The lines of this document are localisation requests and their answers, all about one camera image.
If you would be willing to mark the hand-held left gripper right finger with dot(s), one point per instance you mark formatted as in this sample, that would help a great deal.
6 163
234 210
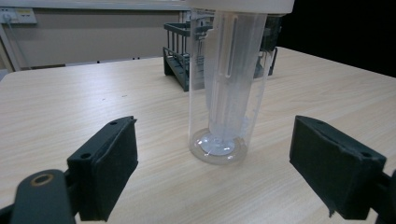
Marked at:
334 165

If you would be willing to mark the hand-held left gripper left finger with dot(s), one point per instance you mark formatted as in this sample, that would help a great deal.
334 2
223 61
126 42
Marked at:
104 169

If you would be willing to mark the clear plastic measuring cylinder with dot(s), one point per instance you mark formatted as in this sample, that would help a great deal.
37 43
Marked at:
229 81

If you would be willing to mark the dark grey rack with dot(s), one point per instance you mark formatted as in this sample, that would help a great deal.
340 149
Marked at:
179 59

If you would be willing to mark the white wall socket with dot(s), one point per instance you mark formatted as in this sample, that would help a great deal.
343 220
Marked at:
18 15

